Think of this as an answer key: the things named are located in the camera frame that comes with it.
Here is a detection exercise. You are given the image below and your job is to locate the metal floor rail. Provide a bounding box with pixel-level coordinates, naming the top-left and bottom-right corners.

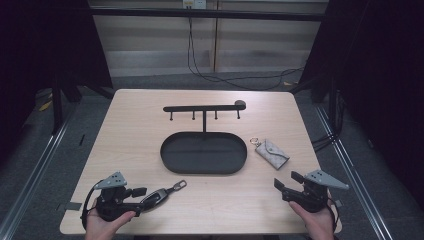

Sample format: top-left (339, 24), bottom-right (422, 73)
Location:
top-left (314, 104), bottom-right (396, 240)
top-left (0, 109), bottom-right (74, 240)

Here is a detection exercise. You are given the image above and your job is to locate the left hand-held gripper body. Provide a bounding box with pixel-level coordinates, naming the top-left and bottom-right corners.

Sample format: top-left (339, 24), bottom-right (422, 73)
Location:
top-left (94, 171), bottom-right (143, 223)

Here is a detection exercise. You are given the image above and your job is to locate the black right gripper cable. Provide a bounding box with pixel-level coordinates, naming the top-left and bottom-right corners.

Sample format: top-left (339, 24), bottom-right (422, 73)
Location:
top-left (326, 196), bottom-right (341, 232)

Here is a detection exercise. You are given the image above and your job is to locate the white wall socket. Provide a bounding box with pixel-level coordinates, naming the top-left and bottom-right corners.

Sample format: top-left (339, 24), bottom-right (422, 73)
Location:
top-left (182, 0), bottom-right (208, 10)

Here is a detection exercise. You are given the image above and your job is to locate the black floor cable bundle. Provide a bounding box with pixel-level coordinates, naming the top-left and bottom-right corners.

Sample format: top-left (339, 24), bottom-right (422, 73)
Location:
top-left (311, 93), bottom-right (346, 153)

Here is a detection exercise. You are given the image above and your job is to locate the person's left hand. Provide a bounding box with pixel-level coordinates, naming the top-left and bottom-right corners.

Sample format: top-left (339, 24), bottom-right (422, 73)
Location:
top-left (84, 199), bottom-right (137, 240)

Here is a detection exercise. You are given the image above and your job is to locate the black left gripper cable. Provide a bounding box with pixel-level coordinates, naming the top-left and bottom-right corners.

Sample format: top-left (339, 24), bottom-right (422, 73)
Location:
top-left (80, 180), bottom-right (105, 231)

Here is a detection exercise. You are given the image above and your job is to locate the person's right hand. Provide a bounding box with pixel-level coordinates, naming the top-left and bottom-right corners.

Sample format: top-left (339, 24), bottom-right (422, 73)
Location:
top-left (288, 189), bottom-right (335, 240)

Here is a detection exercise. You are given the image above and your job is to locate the grey key pouch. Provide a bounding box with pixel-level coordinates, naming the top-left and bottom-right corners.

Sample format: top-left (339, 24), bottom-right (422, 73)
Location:
top-left (249, 137), bottom-right (290, 171)

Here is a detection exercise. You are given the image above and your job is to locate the yellow floor tape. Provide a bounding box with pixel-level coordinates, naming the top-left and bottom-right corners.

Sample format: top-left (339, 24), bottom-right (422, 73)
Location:
top-left (38, 99), bottom-right (54, 112)

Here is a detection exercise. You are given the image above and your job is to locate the black car key fob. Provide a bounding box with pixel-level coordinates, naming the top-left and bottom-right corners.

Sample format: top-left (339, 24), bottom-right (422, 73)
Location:
top-left (139, 179), bottom-right (188, 212)

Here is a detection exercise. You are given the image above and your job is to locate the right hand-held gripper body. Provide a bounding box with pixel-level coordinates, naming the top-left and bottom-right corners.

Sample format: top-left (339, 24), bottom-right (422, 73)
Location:
top-left (281, 169), bottom-right (350, 214)

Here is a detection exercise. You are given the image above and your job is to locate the black key rack with tray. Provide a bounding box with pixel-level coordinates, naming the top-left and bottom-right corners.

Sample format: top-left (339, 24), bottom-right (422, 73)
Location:
top-left (160, 99), bottom-right (248, 175)

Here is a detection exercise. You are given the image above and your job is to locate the black wall cable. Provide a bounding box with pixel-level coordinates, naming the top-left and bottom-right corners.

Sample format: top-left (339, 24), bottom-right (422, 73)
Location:
top-left (186, 16), bottom-right (305, 92)

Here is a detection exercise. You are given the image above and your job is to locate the black curtain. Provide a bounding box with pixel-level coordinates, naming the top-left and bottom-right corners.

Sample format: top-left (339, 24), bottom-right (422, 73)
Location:
top-left (289, 0), bottom-right (424, 204)
top-left (0, 0), bottom-right (114, 168)

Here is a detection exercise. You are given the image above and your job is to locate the black horizontal frame bar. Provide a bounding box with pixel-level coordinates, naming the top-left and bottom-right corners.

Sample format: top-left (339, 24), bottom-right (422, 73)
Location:
top-left (89, 7), bottom-right (328, 23)

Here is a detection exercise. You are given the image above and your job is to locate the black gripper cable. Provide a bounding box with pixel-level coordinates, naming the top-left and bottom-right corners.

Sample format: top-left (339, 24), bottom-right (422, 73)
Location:
top-left (80, 180), bottom-right (105, 231)
top-left (326, 196), bottom-right (341, 232)

